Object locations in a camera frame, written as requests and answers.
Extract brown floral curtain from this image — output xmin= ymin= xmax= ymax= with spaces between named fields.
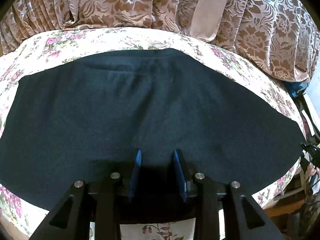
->
xmin=0 ymin=0 xmax=317 ymax=82

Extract floral bedsheet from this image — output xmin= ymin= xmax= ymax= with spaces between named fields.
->
xmin=0 ymin=27 xmax=307 ymax=240

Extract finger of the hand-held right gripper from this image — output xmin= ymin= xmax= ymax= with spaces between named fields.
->
xmin=300 ymin=142 xmax=320 ymax=157

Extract plain pink curtain band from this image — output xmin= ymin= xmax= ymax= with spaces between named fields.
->
xmin=189 ymin=0 xmax=235 ymax=41

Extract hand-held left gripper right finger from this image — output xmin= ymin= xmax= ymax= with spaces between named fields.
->
xmin=173 ymin=149 xmax=285 ymax=240

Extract blue object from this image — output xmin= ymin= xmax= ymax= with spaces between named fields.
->
xmin=286 ymin=79 xmax=308 ymax=98

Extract wooden furniture edge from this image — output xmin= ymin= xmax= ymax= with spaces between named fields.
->
xmin=265 ymin=194 xmax=308 ymax=217

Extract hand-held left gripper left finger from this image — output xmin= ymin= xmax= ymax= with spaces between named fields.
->
xmin=30 ymin=149 xmax=143 ymax=240

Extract person's right hand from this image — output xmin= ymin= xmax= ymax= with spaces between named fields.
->
xmin=305 ymin=163 xmax=320 ymax=181

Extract black pants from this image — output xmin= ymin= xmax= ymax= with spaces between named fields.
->
xmin=0 ymin=48 xmax=307 ymax=224

